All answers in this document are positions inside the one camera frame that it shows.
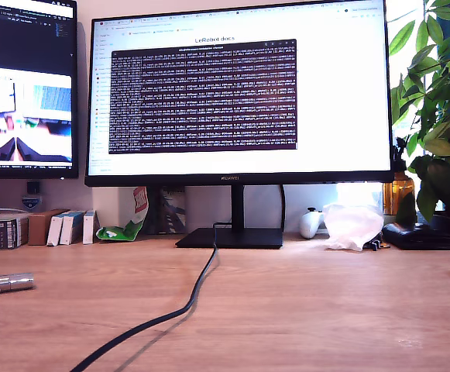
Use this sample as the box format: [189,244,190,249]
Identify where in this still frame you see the metallic silver laser pointer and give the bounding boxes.
[0,272,36,298]

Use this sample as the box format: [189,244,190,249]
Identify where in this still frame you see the dark printed box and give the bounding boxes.
[149,184,187,235]

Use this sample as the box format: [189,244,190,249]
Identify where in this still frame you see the black Huawei computer monitor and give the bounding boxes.
[84,0,395,249]

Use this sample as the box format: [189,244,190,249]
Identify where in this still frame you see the white game controller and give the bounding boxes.
[299,208,325,239]

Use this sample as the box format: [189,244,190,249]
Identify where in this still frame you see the green crumpled snack bag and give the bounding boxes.
[94,184,150,242]

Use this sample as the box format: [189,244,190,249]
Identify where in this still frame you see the crumpled white plastic bag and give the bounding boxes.
[317,203,385,253]

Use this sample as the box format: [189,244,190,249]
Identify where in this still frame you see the white blue-edged box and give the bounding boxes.
[46,214,65,247]
[59,210,85,246]
[81,208,97,245]

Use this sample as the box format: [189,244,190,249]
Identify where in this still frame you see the amber pump bottle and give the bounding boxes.
[382,135,416,217]

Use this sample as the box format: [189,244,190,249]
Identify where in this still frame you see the brown cardboard box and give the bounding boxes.
[26,208,70,246]

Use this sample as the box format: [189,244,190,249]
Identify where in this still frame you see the blue shield badge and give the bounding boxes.
[21,195,43,212]

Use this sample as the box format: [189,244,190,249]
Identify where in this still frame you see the black leather wallet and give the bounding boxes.
[381,222,450,251]

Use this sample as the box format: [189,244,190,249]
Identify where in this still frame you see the green leafy houseplant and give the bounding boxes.
[387,0,450,224]

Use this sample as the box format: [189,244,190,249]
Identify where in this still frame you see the green labelled box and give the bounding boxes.
[0,217,19,251]

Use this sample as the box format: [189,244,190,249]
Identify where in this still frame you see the black monitor with dark screen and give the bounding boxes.
[0,0,79,180]

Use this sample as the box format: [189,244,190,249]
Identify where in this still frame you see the black monitor power cable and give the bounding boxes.
[279,184,288,233]

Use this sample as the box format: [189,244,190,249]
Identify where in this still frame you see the long black table cable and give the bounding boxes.
[69,220,233,372]

